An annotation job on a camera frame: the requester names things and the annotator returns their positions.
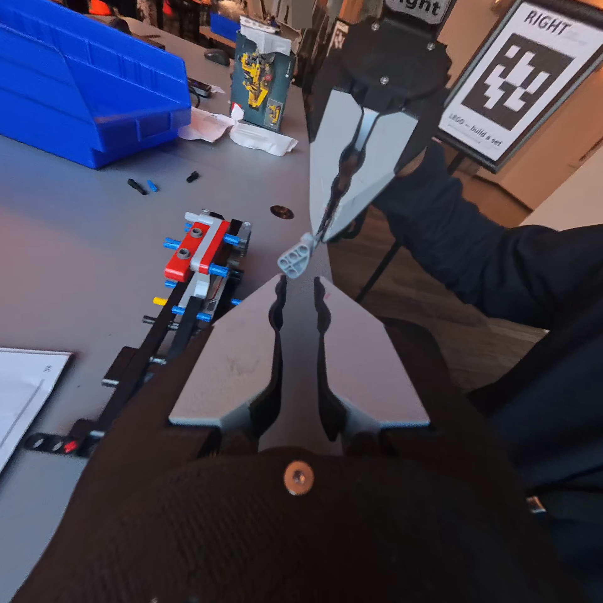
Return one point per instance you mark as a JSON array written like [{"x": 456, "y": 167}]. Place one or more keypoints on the framed marker sign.
[{"x": 518, "y": 70}]

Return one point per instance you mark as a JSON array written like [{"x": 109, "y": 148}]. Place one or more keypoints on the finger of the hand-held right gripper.
[
  {"x": 381, "y": 150},
  {"x": 327, "y": 141}
]

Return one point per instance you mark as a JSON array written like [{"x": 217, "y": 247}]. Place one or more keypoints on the lego vehicle chassis model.
[{"x": 198, "y": 249}]

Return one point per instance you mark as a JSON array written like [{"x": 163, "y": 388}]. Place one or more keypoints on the open instruction booklet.
[{"x": 23, "y": 395}]

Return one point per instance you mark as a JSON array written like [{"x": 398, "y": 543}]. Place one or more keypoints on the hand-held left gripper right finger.
[{"x": 362, "y": 372}]

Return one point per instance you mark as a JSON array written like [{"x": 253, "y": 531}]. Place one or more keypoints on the empty white plastic bag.
[{"x": 205, "y": 125}]

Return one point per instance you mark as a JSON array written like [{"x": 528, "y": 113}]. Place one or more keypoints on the small opened lego box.
[{"x": 256, "y": 85}]

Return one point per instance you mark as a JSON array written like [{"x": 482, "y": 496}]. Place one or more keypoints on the small grey lego piece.
[{"x": 294, "y": 259}]

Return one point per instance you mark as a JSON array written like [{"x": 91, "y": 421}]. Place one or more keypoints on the person in dark clothing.
[{"x": 556, "y": 447}]

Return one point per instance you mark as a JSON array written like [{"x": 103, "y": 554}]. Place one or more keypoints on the small black device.
[{"x": 199, "y": 87}]

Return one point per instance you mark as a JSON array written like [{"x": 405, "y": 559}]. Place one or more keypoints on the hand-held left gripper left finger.
[{"x": 226, "y": 372}]

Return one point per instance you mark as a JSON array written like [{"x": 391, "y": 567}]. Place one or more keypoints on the blue plastic bin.
[{"x": 70, "y": 85}]

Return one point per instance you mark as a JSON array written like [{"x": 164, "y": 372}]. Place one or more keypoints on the dark computer mouse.
[{"x": 216, "y": 57}]

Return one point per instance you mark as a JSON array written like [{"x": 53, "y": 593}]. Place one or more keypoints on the person's right forearm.
[{"x": 527, "y": 273}]

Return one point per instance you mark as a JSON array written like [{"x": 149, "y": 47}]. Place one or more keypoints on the long black lego pin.
[{"x": 136, "y": 186}]

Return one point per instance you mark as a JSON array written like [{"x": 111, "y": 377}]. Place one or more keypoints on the torn white paper bags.
[{"x": 261, "y": 139}]

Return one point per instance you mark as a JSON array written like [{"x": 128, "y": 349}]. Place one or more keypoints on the person's right hand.
[{"x": 424, "y": 198}]

